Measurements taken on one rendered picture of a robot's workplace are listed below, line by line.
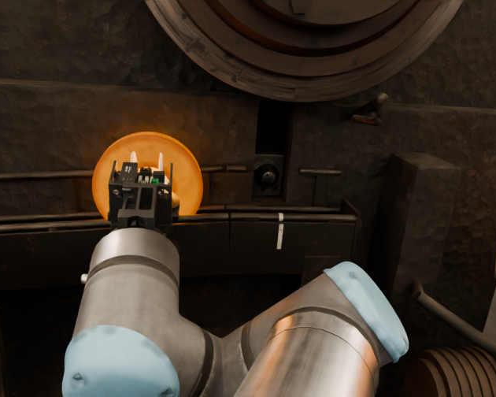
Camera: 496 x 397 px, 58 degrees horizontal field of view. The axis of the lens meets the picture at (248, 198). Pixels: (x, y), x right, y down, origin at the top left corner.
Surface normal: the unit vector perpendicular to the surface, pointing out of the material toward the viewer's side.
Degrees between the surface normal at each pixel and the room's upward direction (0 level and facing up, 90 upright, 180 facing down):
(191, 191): 89
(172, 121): 90
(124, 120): 90
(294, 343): 18
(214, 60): 90
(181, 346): 51
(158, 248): 34
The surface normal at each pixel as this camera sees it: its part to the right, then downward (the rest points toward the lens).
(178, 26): 0.15, 0.33
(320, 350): 0.27, -0.93
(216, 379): 0.68, -0.23
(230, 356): -0.65, -0.49
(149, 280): 0.50, -0.73
